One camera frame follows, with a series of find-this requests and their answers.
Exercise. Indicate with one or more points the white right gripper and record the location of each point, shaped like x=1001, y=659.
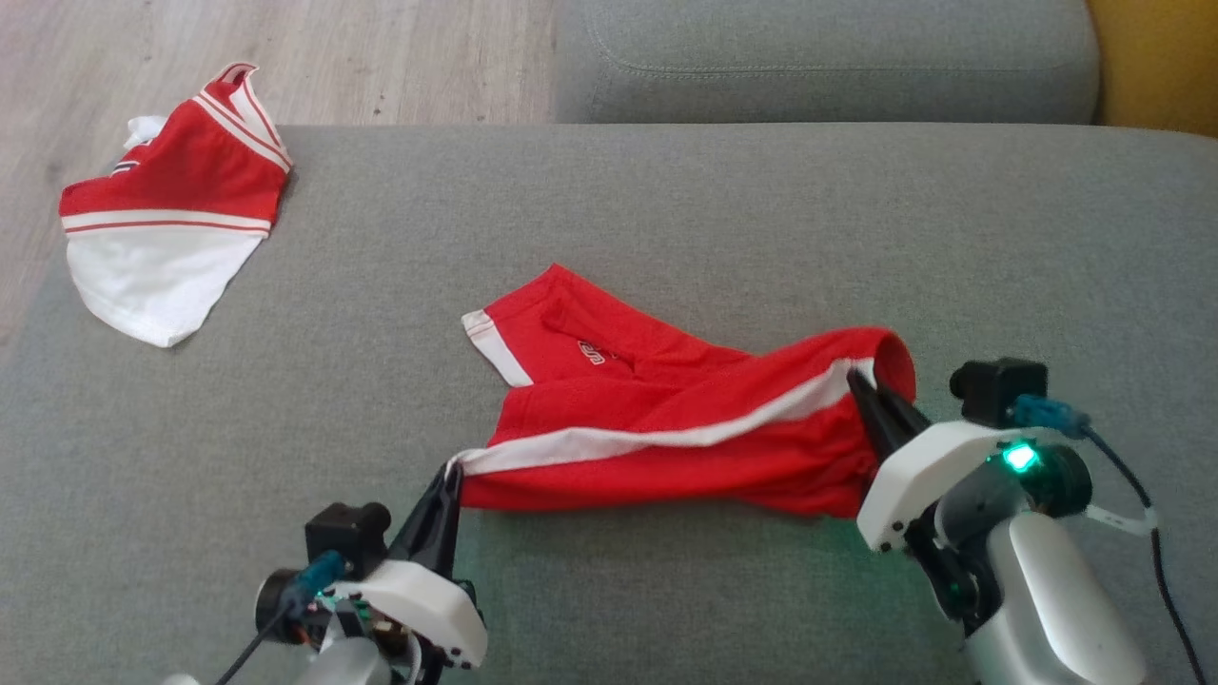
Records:
x=942, y=476

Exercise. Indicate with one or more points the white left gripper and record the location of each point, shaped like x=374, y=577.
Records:
x=419, y=604

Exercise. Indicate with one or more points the red mesh shorts white stripes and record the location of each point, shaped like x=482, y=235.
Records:
x=666, y=400

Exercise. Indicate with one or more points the red T-shirt white sleeves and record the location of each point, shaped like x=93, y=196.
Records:
x=181, y=190

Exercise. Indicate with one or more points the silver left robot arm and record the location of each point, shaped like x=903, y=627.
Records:
x=357, y=666

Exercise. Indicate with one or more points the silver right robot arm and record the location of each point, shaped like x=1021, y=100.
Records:
x=1047, y=609

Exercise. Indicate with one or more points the large grey sofa seat cushion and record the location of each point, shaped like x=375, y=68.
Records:
x=666, y=209

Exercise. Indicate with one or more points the small grey sofa cushion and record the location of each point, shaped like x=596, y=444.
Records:
x=818, y=57

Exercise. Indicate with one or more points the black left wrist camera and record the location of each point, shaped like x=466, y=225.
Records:
x=344, y=538

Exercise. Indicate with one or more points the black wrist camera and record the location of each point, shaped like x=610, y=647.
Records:
x=994, y=390
x=344, y=538

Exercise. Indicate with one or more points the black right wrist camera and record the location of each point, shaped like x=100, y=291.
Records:
x=994, y=390

